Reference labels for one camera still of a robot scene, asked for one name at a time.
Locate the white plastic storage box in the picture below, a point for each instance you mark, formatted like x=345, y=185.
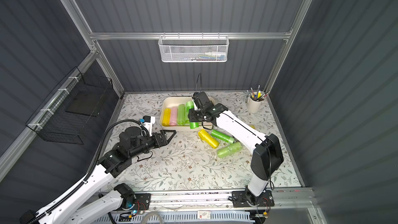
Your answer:
x=173, y=101

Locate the floral table mat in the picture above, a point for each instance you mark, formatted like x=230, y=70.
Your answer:
x=188, y=163

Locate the pink roll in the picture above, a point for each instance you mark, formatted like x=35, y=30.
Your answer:
x=173, y=116

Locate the light green roll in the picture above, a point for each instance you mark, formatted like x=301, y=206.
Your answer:
x=181, y=119
x=229, y=150

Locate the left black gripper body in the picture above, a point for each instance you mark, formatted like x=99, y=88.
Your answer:
x=158, y=139

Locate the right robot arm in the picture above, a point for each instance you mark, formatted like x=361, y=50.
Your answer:
x=267, y=155

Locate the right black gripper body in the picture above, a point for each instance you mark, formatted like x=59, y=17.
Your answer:
x=195, y=115

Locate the black wire side basket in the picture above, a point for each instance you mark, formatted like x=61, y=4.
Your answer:
x=74, y=109

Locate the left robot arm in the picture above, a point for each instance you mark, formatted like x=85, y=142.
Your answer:
x=69, y=207

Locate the white wire wall basket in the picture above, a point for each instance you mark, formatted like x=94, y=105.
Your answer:
x=199, y=50

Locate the white pen cup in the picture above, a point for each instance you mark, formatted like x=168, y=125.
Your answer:
x=254, y=101

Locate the yellow roll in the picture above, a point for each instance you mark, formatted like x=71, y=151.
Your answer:
x=206, y=137
x=166, y=117

